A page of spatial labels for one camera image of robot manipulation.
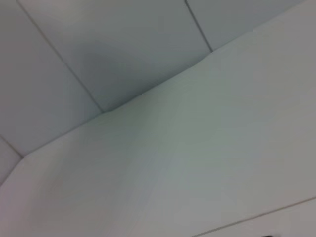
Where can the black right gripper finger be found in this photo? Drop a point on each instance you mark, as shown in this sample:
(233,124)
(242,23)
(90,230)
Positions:
(271,236)

